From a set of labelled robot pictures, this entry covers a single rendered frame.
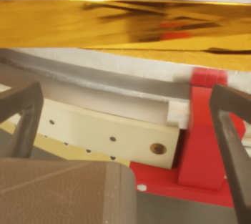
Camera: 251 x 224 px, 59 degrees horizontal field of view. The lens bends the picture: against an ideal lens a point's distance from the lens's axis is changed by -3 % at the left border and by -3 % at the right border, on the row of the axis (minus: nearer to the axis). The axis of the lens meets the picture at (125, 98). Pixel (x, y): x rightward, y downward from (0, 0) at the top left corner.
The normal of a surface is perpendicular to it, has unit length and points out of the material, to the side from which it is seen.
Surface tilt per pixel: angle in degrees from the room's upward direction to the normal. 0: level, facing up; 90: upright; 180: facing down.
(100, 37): 90
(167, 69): 90
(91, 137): 90
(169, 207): 62
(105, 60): 90
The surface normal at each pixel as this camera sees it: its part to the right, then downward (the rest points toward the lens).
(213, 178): -0.21, 0.57
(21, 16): 0.00, 0.58
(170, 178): 0.02, -0.81
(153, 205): -0.21, 0.12
